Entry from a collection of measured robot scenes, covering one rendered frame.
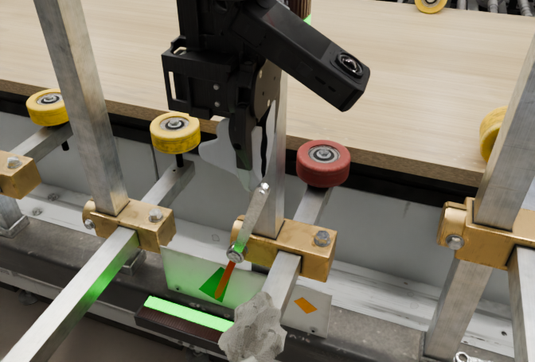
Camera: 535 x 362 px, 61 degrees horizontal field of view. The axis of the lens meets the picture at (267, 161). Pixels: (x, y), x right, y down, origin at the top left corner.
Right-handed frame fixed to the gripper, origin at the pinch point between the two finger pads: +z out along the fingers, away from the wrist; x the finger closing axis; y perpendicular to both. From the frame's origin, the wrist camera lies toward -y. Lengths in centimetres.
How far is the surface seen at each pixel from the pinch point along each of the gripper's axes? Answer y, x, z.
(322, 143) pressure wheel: -1.5, -23.8, 10.7
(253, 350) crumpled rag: -2.7, 9.2, 14.8
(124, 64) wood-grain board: 44, -39, 12
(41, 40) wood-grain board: 69, -44, 12
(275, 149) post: 0.2, -5.9, 0.3
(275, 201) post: 0.1, -5.9, 7.9
